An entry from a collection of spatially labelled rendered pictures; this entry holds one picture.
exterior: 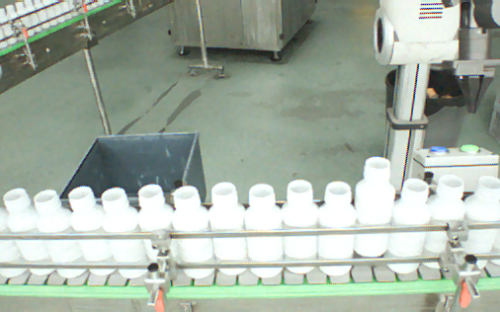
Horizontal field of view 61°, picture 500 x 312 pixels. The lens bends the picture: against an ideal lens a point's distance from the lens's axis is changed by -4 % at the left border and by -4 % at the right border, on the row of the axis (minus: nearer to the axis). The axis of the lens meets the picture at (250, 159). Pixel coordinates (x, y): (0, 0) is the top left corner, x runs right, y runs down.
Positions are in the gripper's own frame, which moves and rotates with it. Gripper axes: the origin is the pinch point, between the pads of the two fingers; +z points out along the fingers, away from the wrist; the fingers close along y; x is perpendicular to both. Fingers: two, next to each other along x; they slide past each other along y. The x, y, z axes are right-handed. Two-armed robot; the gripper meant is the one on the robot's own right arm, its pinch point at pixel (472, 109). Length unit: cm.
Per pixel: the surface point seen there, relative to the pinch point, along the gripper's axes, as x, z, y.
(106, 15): 187, -41, -141
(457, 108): 132, 19, 49
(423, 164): -4.0, 9.3, -10.4
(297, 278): -16.4, 24.9, -34.4
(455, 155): -3.6, 8.0, -4.4
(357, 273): -15.7, 24.7, -24.4
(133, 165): 45, 19, -82
